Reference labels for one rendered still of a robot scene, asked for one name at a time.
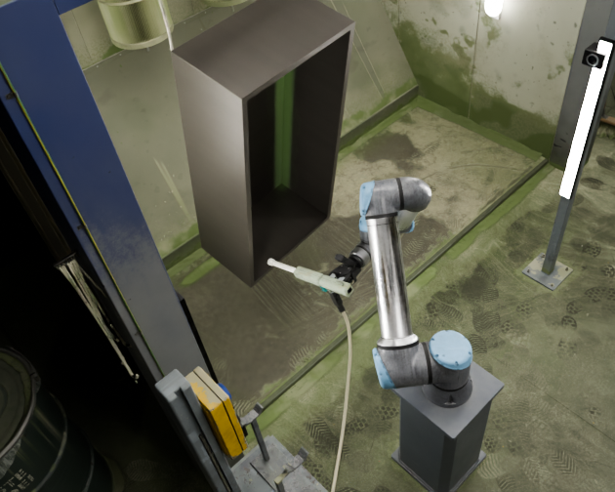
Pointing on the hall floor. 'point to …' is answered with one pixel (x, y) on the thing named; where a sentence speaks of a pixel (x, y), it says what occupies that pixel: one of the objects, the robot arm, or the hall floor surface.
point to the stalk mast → (196, 430)
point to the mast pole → (589, 139)
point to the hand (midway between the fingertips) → (328, 288)
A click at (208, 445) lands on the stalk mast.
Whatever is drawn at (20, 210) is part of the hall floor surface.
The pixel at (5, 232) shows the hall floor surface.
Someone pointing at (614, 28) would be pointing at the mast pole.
